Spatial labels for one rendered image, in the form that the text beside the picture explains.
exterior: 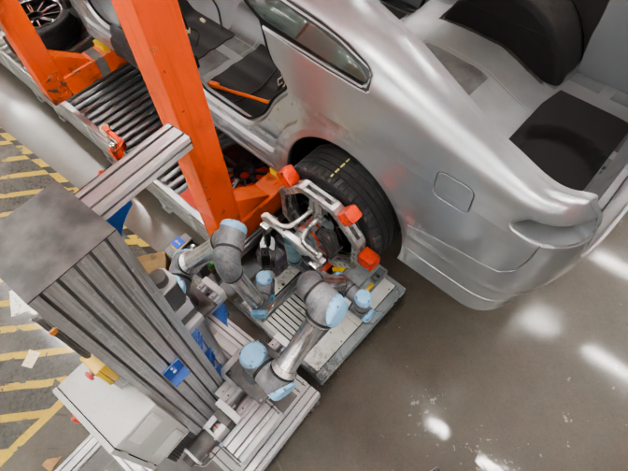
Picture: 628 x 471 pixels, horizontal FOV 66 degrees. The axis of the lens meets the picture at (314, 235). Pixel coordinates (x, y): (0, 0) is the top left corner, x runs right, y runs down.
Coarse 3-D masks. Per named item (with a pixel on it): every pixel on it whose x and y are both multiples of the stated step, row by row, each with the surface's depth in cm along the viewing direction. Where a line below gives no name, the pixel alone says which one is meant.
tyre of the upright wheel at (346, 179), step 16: (304, 160) 247; (320, 160) 238; (336, 160) 235; (352, 160) 235; (304, 176) 242; (320, 176) 231; (336, 176) 230; (352, 176) 229; (368, 176) 231; (336, 192) 229; (352, 192) 226; (368, 192) 229; (368, 208) 229; (384, 208) 233; (368, 224) 229; (384, 224) 235; (368, 240) 239; (384, 240) 241
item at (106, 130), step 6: (102, 126) 347; (108, 126) 348; (102, 132) 347; (108, 132) 346; (114, 138) 342; (120, 138) 342; (120, 144) 338; (108, 150) 336; (114, 150) 334; (120, 150) 336; (114, 156) 335; (120, 156) 339
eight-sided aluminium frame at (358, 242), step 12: (300, 180) 241; (288, 192) 247; (300, 192) 236; (324, 192) 231; (288, 204) 262; (324, 204) 228; (336, 204) 227; (288, 216) 270; (348, 228) 230; (360, 240) 233; (324, 252) 271; (336, 264) 266; (348, 264) 255
